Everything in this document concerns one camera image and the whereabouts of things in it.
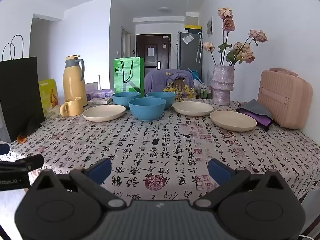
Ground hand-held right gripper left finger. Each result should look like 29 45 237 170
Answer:
32 158 127 212

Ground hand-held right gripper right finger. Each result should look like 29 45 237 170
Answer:
193 158 291 211

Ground cream plate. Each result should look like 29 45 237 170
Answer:
209 110 257 132
172 101 214 117
82 105 126 122

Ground blue bowl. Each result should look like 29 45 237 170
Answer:
112 92 141 105
146 91 176 108
128 97 166 121

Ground black paper bag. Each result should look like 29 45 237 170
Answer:
0 35 45 143

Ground purple folded cloth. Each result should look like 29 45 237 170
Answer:
237 110 273 132

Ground white flat book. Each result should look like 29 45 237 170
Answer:
88 96 113 105

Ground yellow mug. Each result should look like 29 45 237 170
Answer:
59 97 83 117

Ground yellow snack bag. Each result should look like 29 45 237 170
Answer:
38 79 59 117

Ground purple and grey cloths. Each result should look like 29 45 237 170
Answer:
236 99 273 120

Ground purple plastic packet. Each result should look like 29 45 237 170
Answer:
85 82 114 99

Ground pink textured vase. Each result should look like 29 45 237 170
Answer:
212 64 235 106

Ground yellow flower sprigs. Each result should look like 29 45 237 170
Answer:
163 72 197 102

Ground yellow thermos jug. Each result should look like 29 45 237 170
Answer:
62 55 88 107

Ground blue plastic bag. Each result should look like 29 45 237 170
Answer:
187 68 202 81

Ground green paper bag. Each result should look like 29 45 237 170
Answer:
113 57 145 97

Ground pink hard case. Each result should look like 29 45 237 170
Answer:
257 68 313 130

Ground purple covered chair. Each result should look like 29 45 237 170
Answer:
144 69 195 95

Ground grey refrigerator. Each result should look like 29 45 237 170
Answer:
177 30 203 78

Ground dried pink roses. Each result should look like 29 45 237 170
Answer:
202 7 268 67

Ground folded umbrella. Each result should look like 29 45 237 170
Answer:
195 32 204 63

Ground dark brown door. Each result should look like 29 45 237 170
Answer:
136 33 172 77

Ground wall poster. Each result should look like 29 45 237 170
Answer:
207 17 215 37

